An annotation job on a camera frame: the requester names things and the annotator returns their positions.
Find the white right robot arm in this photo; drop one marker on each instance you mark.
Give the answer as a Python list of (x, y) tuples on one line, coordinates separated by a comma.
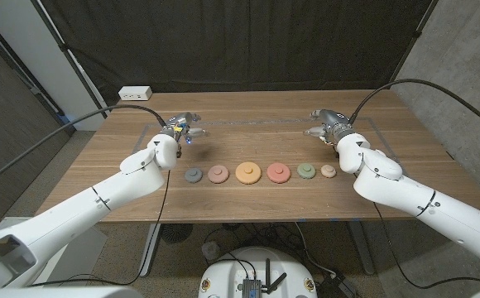
[(430, 203)]

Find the round grey floor object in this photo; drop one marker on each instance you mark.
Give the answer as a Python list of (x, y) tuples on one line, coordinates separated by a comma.
[(211, 250)]

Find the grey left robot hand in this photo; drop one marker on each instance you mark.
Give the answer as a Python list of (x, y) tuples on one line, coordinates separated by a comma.
[(184, 118)]

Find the grey router with black antennas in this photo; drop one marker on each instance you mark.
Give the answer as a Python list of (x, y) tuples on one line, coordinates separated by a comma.
[(251, 286)]

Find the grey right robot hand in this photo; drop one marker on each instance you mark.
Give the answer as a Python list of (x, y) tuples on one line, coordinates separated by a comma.
[(333, 118)]

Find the grey table leg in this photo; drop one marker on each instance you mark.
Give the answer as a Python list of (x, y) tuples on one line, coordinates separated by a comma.
[(360, 244)]

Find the white robot torso base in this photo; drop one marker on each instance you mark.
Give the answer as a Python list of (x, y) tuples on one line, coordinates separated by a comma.
[(227, 273)]

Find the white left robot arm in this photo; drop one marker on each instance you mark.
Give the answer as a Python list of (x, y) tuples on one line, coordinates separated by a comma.
[(78, 211)]

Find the white table leg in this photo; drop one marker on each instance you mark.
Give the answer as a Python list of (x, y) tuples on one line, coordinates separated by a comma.
[(151, 248)]

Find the black backdrop curtain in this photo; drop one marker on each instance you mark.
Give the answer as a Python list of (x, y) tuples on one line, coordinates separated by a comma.
[(240, 41)]

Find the round black fan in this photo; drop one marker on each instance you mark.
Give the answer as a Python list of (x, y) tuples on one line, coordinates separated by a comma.
[(176, 232)]

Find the white power strip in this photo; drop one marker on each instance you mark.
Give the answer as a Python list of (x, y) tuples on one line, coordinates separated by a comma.
[(135, 93)]

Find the black backdrop stand pole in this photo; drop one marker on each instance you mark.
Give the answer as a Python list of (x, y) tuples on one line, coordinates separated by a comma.
[(416, 35), (70, 58)]

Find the black power brick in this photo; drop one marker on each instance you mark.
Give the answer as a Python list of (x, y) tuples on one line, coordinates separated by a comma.
[(339, 285)]

